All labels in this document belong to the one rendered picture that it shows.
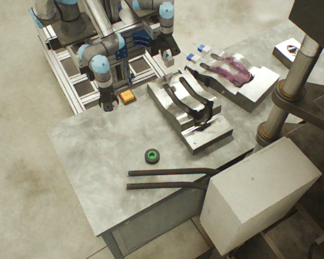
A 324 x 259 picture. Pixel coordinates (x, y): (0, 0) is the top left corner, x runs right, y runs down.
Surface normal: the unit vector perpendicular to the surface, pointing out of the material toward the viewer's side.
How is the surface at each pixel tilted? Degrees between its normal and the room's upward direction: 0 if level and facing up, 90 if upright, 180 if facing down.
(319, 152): 0
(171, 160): 0
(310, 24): 90
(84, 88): 0
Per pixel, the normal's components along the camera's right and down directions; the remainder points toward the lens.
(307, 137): -0.01, -0.54
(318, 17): -0.87, 0.43
